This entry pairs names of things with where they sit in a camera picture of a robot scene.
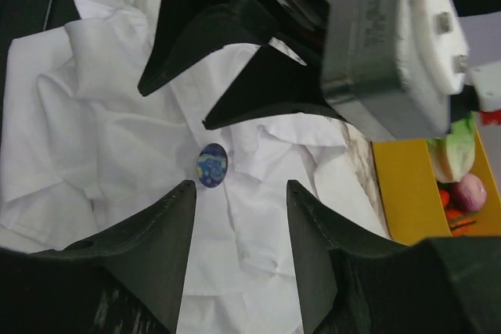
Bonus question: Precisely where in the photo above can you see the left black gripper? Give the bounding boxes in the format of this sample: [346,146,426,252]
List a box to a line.
[138,0,341,130]

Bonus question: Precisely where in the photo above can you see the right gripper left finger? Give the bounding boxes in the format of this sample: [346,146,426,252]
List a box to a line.
[1,181,196,333]

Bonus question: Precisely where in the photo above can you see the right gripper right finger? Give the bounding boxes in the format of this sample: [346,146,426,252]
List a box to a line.
[287,181,500,333]

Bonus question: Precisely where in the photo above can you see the round blue brooch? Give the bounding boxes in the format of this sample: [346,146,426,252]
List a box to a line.
[196,143,229,189]

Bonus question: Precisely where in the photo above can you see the white shirt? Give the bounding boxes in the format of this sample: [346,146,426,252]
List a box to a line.
[1,0,387,333]

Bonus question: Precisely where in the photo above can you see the yellow plastic bin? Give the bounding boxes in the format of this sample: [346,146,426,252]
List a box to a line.
[373,129,500,245]

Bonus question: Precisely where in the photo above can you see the orange carrot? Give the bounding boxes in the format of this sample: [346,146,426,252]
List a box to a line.
[438,189,477,237]

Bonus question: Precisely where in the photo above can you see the red onion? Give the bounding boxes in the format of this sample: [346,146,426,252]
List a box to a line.
[450,173,487,212]

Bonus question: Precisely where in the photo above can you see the green lettuce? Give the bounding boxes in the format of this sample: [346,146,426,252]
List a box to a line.
[427,112,476,184]

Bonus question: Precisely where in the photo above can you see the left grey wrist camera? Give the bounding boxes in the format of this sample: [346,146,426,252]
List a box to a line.
[320,0,469,142]

